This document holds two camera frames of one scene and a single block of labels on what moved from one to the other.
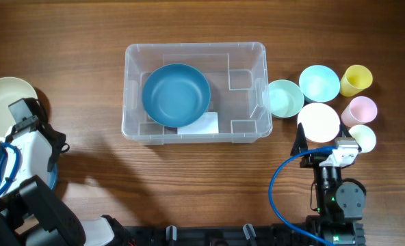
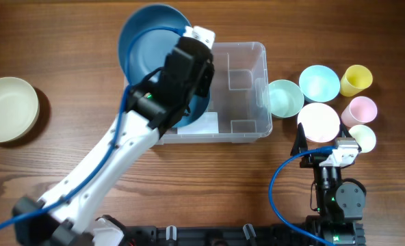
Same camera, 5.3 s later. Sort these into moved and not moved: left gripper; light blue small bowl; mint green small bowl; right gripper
Moved: left gripper
Not moved: light blue small bowl; right gripper; mint green small bowl
